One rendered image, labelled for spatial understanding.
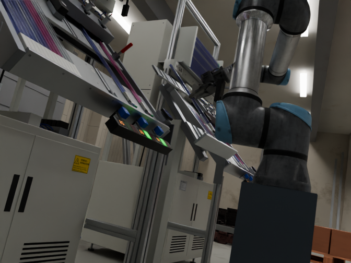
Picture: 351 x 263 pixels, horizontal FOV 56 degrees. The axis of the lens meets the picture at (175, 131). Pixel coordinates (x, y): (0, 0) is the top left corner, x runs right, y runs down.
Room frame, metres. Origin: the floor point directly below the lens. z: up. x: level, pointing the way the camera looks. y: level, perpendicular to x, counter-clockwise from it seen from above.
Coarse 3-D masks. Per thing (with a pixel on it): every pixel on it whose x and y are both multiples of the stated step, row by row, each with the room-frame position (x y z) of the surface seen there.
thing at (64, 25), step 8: (40, 0) 1.10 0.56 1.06; (48, 8) 1.10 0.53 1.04; (48, 16) 1.04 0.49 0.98; (64, 16) 1.20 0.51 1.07; (56, 24) 1.07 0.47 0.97; (64, 24) 1.14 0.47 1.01; (72, 24) 1.23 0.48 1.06; (56, 32) 1.15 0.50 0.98; (64, 32) 1.23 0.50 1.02; (72, 32) 1.14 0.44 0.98; (80, 32) 1.25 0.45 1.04; (88, 32) 1.36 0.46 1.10; (64, 40) 1.18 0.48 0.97; (72, 40) 1.24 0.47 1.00; (80, 40) 1.17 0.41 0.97; (80, 48) 1.26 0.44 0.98; (88, 48) 1.21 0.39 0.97; (96, 56) 1.37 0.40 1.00; (104, 56) 1.30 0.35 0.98; (112, 64) 1.35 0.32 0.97
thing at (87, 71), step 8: (72, 56) 0.96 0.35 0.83; (80, 64) 0.98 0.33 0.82; (88, 64) 1.04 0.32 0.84; (80, 72) 0.93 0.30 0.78; (88, 72) 0.99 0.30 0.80; (96, 72) 1.06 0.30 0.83; (88, 80) 0.94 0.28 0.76; (96, 80) 1.00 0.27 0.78; (104, 80) 1.06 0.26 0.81; (112, 80) 1.15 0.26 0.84; (104, 88) 1.01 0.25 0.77; (112, 88) 1.08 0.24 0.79; (120, 96) 1.09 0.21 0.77; (136, 104) 1.19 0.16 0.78; (144, 112) 1.21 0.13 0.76
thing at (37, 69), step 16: (16, 64) 0.70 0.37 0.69; (32, 64) 0.72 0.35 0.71; (48, 64) 0.74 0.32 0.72; (32, 80) 0.76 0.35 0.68; (48, 80) 0.78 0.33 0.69; (64, 80) 0.81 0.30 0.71; (80, 80) 0.83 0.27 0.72; (64, 96) 0.85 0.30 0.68; (80, 96) 0.88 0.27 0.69; (96, 96) 0.91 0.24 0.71; (112, 96) 0.94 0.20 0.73; (96, 112) 0.97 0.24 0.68; (112, 112) 1.01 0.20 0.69; (144, 128) 1.17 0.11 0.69
